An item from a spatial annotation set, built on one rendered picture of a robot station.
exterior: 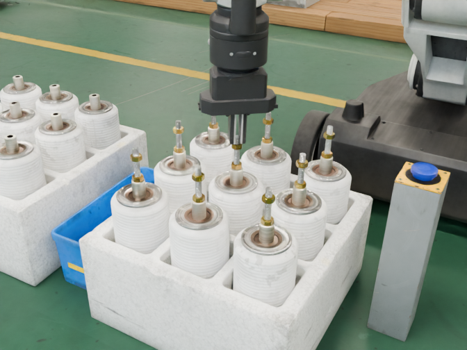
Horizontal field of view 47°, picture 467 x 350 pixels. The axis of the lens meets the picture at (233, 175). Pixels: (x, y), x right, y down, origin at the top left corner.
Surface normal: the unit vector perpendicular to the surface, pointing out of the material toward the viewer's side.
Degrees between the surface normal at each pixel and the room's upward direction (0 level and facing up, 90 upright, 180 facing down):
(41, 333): 0
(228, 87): 90
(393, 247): 90
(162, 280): 90
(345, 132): 45
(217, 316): 90
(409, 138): 0
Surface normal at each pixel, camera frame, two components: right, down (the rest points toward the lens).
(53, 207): 0.88, 0.25
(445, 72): -0.37, -0.15
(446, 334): 0.01, -0.86
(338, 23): -0.47, 0.44
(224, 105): 0.15, 0.51
